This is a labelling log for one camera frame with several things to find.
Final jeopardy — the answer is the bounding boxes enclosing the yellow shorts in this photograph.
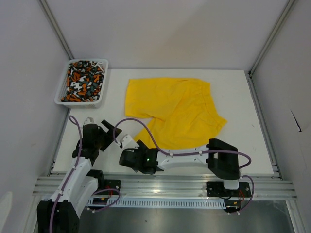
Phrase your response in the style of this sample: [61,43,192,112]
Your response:
[125,77,227,149]

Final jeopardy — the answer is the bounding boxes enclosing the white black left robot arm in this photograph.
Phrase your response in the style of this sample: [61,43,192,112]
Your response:
[36,116,122,233]

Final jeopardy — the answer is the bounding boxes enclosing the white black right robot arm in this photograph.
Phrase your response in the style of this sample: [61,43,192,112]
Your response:
[119,135,240,196]

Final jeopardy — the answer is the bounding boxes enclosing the camouflage patterned shorts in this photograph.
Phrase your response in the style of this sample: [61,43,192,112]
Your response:
[61,60,105,102]

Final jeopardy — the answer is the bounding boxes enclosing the white plastic basket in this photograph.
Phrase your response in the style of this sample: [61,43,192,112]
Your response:
[54,58,109,109]

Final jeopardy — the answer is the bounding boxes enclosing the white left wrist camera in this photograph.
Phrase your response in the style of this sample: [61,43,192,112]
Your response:
[83,117,94,126]

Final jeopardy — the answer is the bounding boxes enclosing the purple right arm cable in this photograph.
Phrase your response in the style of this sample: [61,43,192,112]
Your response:
[113,118,255,214]

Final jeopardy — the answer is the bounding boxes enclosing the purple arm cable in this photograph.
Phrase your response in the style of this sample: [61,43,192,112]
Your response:
[48,115,121,233]
[113,118,255,214]

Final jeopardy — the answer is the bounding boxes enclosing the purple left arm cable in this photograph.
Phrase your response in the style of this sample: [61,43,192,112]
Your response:
[48,115,121,233]

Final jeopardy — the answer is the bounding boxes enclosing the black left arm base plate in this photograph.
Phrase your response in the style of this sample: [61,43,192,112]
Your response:
[103,179,121,196]

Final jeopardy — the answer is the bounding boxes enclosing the white slotted cable duct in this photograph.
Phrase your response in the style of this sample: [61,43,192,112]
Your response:
[85,198,225,209]

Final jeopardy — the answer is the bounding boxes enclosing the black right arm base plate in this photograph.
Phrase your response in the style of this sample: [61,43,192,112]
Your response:
[206,181,251,200]

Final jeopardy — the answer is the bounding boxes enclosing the aluminium corner post left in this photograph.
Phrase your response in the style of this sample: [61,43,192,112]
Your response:
[37,0,74,60]

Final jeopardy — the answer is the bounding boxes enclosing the aluminium corner post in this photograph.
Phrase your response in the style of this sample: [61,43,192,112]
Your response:
[248,0,298,78]
[37,0,74,60]

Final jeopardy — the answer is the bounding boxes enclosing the aluminium corner post right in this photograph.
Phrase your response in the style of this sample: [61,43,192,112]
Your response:
[248,0,298,78]

